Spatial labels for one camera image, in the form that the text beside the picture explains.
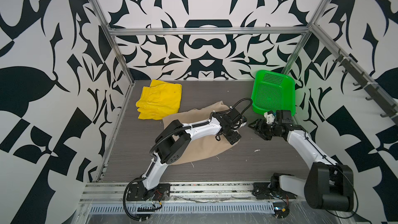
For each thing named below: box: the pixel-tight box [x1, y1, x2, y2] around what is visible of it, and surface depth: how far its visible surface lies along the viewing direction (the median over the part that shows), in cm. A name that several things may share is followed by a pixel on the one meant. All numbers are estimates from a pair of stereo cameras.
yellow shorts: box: [135, 79, 183, 120], surface depth 108 cm
